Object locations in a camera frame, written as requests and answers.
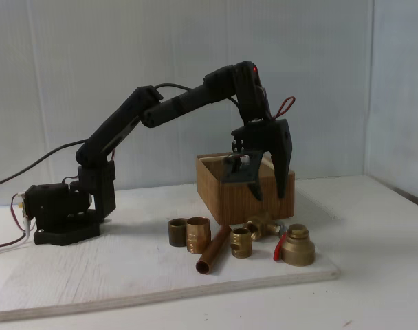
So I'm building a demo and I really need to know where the stepped brass cap fitting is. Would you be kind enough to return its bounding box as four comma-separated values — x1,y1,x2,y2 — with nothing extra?
280,223,316,267

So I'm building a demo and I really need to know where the red servo wire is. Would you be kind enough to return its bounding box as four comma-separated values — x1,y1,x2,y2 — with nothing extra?
276,96,296,120

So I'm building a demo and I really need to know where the white motor controller board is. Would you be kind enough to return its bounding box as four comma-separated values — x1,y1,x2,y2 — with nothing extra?
18,190,28,221

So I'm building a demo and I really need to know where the brass ball valve red handle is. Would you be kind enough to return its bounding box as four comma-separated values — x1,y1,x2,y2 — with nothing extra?
242,210,289,261

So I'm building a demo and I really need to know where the short dark brass sleeve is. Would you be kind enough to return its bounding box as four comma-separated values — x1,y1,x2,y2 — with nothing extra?
167,217,188,247

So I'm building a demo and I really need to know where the copper pipe piece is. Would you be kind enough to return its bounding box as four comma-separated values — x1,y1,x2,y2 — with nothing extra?
195,225,232,276

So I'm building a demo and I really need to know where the white power wire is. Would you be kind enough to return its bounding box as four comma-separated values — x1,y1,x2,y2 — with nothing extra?
0,216,35,258

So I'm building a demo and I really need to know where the copper-toned threaded coupling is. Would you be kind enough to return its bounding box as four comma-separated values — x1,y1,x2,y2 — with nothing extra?
185,216,212,255

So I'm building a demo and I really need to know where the white plywood board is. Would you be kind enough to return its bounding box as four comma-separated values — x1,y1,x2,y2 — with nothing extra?
0,192,342,323

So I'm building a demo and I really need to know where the black camera cable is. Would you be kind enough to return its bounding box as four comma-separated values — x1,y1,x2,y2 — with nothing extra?
0,83,244,189

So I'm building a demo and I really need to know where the red power wire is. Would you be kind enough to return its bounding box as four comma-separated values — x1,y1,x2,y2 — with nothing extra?
0,192,30,251

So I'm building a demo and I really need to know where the slatted wooden box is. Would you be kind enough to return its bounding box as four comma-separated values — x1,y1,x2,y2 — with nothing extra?
195,151,296,224

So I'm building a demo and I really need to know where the black gripper camera mount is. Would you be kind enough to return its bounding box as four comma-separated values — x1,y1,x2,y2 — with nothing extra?
221,150,265,186

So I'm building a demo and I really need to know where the brass threaded nipple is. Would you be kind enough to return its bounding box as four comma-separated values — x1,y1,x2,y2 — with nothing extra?
229,227,254,259

